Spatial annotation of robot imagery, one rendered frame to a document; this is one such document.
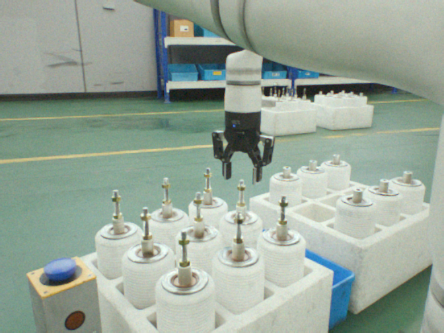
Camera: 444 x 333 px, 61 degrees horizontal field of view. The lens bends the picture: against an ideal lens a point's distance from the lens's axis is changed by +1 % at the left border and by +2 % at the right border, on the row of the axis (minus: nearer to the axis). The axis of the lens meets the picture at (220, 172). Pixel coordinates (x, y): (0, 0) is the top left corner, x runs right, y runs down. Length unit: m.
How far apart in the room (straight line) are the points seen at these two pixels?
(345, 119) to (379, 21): 3.03
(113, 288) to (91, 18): 5.04
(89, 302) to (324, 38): 0.45
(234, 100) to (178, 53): 5.01
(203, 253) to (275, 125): 2.22
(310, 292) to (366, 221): 0.27
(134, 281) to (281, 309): 0.26
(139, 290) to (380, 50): 0.56
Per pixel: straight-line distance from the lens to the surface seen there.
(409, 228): 1.10
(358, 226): 0.98
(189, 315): 0.62
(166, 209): 0.85
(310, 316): 0.82
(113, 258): 0.80
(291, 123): 2.98
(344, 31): 0.28
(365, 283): 1.00
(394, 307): 1.09
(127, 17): 5.66
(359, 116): 3.38
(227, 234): 0.83
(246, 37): 0.31
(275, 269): 0.76
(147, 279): 0.70
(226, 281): 0.68
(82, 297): 0.56
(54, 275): 0.55
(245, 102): 0.74
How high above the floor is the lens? 0.60
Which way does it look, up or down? 18 degrees down
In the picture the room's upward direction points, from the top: straight up
